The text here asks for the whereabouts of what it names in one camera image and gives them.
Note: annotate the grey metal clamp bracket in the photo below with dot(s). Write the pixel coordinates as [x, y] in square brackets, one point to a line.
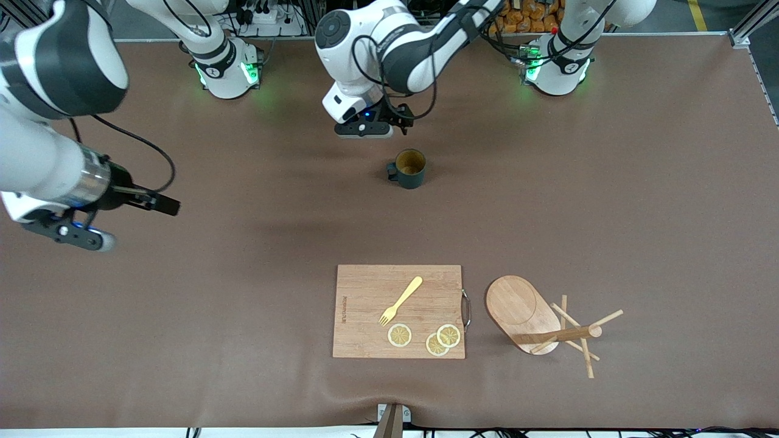
[392, 423]

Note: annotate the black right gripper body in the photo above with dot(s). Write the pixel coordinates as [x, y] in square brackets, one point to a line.
[120, 185]

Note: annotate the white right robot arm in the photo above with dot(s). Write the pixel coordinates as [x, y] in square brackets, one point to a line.
[36, 164]

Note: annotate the wooden cup rack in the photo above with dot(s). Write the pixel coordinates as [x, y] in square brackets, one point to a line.
[517, 304]

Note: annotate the aluminium frame post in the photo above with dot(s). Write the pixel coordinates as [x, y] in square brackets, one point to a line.
[748, 27]

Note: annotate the dark green cup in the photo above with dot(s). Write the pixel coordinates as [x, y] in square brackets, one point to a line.
[408, 176]

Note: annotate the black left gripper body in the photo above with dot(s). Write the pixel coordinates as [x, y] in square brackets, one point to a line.
[397, 114]

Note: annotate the orange snack pile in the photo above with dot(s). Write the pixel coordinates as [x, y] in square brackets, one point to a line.
[535, 15]

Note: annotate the brown table mat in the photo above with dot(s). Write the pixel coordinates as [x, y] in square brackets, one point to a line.
[243, 304]

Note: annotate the lemon slice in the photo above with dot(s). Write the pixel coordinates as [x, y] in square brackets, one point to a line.
[400, 335]
[449, 335]
[433, 347]

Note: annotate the wooden cutting board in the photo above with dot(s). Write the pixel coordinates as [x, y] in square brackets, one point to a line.
[365, 292]

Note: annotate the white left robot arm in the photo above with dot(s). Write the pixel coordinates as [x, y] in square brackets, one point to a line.
[401, 48]

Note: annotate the white power strip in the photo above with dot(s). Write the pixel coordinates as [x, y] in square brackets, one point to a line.
[268, 17]

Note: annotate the yellow plastic fork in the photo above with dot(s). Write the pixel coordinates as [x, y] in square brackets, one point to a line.
[401, 299]

